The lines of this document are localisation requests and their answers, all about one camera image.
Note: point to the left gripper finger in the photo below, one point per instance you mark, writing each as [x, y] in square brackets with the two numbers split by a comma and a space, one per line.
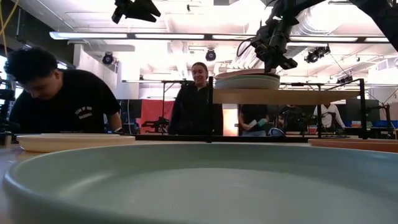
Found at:
[150, 8]
[144, 16]

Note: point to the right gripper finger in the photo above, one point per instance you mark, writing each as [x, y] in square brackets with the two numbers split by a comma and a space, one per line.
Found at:
[272, 66]

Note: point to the pink plate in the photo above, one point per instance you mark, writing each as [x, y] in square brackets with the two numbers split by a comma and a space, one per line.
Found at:
[242, 74]

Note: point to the terracotta plate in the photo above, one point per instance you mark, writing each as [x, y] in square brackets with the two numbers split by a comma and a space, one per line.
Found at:
[351, 145]

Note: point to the sage green plate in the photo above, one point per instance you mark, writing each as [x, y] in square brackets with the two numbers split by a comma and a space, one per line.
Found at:
[199, 186]

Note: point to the cream white plate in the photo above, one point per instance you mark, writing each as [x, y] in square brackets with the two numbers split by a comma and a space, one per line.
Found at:
[74, 143]

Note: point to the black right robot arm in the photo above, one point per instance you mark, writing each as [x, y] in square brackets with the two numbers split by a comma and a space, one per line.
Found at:
[385, 18]

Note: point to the black background robot arm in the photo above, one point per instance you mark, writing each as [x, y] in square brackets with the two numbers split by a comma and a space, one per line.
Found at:
[159, 124]

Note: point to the white LED light strip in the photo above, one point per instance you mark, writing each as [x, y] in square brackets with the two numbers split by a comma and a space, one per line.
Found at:
[323, 39]
[87, 35]
[377, 40]
[169, 36]
[233, 37]

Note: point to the black ceiling lamp cluster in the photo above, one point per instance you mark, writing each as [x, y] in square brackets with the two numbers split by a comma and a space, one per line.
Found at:
[315, 55]
[345, 80]

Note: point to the person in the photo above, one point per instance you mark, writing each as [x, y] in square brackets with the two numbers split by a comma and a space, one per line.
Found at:
[290, 118]
[329, 113]
[192, 109]
[77, 102]
[252, 113]

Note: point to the black ceiling spotlight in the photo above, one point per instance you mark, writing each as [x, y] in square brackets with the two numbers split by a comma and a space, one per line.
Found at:
[108, 58]
[211, 55]

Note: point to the blue white ball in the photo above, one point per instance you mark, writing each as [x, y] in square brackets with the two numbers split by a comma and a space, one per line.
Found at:
[276, 132]

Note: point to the black partition panel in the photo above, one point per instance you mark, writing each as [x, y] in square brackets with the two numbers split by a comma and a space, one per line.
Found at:
[132, 109]

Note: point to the red partition panel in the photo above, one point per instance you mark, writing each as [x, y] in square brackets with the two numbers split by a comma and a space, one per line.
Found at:
[155, 110]

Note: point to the blue table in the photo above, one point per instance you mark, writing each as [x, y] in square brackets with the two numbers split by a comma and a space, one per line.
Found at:
[382, 124]

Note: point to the black machine stand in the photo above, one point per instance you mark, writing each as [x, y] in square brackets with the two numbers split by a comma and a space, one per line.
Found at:
[4, 95]

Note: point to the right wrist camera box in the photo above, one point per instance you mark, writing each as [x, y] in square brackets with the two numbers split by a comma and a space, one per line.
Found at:
[287, 63]

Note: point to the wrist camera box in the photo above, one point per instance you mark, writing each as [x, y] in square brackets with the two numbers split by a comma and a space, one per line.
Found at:
[117, 14]
[287, 63]

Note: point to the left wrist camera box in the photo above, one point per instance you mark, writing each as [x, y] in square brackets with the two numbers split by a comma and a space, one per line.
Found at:
[117, 14]

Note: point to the wooden shelf with black frame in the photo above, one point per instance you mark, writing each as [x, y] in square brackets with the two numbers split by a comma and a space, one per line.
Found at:
[280, 97]

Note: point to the silver ventilation duct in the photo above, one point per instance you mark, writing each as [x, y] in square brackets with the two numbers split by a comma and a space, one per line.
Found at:
[323, 21]

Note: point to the black overhead frame bar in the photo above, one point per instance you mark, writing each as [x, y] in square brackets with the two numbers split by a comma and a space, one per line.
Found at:
[208, 36]

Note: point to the black background rig frame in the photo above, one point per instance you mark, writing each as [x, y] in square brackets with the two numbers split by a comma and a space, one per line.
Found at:
[177, 82]

